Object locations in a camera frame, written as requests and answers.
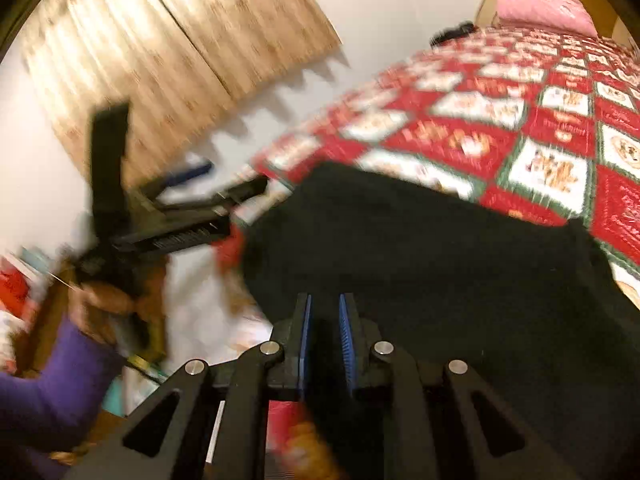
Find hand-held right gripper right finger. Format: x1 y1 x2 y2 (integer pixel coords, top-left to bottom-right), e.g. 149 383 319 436
339 294 581 480

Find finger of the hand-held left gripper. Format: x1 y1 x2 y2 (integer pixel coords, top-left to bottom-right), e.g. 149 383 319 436
160 176 269 217
145 159 216 202

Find beige patterned curtain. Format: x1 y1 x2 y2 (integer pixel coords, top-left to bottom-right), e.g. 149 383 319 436
22 0 343 186

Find person's left forearm purple sleeve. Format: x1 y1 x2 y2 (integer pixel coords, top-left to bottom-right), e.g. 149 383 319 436
0 319 127 463

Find red printed blanket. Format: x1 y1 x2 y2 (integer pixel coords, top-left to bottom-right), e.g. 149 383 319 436
165 24 640 480

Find pink pillow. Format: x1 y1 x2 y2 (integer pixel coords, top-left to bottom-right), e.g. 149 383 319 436
496 0 600 38

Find person's left hand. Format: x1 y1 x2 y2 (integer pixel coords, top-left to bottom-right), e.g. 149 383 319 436
69 260 168 348

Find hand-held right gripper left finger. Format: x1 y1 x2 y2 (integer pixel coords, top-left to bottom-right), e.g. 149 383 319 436
65 294 313 480

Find black object beside bed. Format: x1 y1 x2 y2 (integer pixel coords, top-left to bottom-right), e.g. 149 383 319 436
429 20 478 50

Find black pants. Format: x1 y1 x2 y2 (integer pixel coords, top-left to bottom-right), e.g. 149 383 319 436
240 160 640 480

